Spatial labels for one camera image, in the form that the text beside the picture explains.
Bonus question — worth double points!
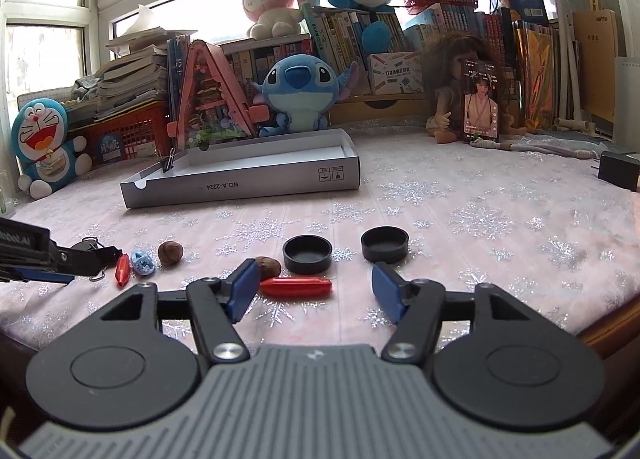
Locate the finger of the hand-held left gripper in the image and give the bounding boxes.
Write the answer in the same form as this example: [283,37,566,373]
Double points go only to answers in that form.
[15,266,77,286]
[50,244,124,276]

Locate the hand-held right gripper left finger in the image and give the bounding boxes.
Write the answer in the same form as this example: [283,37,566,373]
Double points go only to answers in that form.
[92,258,262,365]

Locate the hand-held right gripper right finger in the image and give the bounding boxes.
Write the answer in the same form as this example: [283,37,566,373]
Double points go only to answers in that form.
[371,262,543,364]

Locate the black round lid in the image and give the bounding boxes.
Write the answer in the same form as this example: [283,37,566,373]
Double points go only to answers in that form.
[282,235,332,275]
[361,226,410,263]

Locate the white cardboard box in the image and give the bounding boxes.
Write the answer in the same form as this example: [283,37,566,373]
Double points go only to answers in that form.
[120,128,361,210]

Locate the small blue plastic toy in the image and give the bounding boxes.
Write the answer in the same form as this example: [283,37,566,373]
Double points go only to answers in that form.
[131,250,155,277]

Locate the pink snowflake tablecloth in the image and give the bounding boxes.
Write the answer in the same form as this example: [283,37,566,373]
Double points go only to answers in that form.
[0,119,640,357]

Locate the blue white cat plush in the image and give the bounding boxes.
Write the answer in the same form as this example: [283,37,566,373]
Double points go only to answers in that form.
[11,98,93,199]

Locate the red plastic crate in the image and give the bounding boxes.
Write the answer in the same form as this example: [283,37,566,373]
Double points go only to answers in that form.
[70,102,173,167]

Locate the wooden shelf board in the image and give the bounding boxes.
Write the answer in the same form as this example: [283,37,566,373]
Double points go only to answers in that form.
[330,92,442,126]

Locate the stack of books and papers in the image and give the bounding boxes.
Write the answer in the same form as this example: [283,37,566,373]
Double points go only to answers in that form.
[65,26,198,121]

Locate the pink toy playset box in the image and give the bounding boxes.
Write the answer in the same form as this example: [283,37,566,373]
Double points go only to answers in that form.
[167,39,271,152]

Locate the blue big-eared alien plush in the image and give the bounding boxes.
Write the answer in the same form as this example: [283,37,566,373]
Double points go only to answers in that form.
[251,54,360,137]

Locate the blue upright books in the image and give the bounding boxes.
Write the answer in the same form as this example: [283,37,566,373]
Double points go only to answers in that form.
[167,34,193,115]

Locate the colourful printed cardboard box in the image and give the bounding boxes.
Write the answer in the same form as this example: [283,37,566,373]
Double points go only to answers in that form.
[367,52,425,95]

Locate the row of books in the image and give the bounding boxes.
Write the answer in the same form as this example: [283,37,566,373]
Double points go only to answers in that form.
[305,4,407,67]
[220,34,313,87]
[402,2,516,57]

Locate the brown-haired doll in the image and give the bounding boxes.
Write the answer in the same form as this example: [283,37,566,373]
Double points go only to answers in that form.
[420,34,527,145]

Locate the white crumpled paper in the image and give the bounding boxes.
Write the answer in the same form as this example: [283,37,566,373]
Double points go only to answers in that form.
[122,4,171,36]

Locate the black power adapter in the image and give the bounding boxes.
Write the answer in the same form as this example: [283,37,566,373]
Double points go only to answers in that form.
[597,150,640,191]

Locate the orange glossy folders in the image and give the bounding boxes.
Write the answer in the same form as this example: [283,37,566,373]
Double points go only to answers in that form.
[512,19,558,131]

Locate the white plastic pipe rack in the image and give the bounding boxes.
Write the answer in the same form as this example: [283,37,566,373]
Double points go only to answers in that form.
[530,0,597,134]

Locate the brown cardboard box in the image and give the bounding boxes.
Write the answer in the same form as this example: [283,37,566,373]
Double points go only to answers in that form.
[572,0,621,125]

